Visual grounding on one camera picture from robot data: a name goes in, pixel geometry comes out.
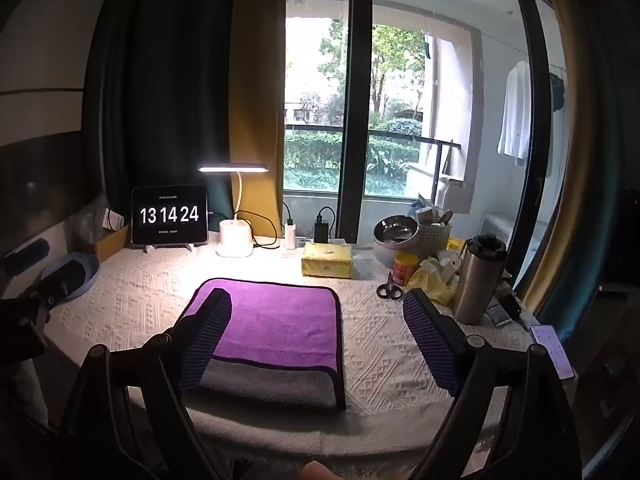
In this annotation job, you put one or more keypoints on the tablet with clock display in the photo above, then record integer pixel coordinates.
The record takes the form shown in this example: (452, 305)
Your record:
(169, 215)

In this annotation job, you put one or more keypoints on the dark hanging garment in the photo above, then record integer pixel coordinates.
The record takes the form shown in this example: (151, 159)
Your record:
(557, 91)

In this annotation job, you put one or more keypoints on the steel thermos bottle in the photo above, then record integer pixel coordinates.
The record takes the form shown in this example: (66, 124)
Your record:
(477, 285)

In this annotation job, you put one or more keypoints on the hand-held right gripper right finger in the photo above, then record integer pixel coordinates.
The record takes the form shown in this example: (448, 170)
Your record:
(431, 342)

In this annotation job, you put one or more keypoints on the jar with orange lid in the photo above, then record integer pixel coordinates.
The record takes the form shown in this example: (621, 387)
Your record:
(404, 270)

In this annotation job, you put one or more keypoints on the small black device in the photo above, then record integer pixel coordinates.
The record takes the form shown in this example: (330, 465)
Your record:
(511, 304)

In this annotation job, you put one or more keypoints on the cardboard box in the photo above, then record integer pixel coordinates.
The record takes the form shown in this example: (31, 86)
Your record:
(111, 247)

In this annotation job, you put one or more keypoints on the metal bowl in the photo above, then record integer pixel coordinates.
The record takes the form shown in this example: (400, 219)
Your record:
(395, 232)

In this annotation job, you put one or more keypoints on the person's right hand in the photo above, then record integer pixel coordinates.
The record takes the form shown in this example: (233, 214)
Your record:
(320, 472)

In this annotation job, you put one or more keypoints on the blue plastic basin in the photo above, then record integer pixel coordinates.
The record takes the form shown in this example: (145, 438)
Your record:
(87, 270)

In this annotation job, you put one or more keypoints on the white textured tablecloth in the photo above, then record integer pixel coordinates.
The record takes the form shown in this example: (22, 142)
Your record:
(385, 360)

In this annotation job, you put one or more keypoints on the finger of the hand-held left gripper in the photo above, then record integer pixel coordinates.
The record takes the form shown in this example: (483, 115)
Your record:
(62, 280)

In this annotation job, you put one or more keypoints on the white desk lamp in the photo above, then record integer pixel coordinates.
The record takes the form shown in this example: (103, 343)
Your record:
(234, 240)

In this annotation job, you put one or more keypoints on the white charger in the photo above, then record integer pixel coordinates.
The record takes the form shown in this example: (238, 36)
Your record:
(290, 234)

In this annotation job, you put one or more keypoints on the white plastic basket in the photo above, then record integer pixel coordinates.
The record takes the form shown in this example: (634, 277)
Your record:
(434, 241)

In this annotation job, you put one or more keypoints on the smartphone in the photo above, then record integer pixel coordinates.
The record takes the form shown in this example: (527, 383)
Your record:
(554, 352)

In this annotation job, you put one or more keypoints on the yellow plastic bag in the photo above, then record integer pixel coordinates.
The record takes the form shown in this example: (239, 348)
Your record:
(434, 277)

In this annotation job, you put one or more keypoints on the yellow curtain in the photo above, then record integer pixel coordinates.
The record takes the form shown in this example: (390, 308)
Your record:
(257, 110)

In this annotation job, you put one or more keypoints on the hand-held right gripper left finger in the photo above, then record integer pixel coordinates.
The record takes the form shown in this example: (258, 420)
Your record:
(204, 340)

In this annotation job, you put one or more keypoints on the white power strip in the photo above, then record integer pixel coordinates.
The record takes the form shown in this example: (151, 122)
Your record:
(305, 244)

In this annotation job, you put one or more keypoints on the yellow tissue pack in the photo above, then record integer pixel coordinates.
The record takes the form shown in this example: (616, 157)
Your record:
(327, 260)

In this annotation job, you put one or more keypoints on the white washing machine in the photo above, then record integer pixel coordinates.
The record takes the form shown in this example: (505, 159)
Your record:
(497, 235)

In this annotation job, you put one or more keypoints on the dark green curtain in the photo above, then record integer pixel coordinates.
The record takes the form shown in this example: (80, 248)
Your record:
(165, 85)

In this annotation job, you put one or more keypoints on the purple towel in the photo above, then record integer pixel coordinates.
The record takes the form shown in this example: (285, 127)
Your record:
(280, 320)

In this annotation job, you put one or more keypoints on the black balcony railing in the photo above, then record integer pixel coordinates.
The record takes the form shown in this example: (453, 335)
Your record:
(440, 160)

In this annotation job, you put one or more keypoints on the clear plastic bag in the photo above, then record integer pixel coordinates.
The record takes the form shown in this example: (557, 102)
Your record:
(92, 220)

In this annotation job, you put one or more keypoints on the white hanging shirt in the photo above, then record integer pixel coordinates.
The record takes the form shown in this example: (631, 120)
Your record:
(515, 115)

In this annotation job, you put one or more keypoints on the black scissors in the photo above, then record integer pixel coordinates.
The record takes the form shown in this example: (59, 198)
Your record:
(390, 291)

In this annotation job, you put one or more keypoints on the black charger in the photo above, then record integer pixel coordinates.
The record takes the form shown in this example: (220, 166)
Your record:
(322, 232)

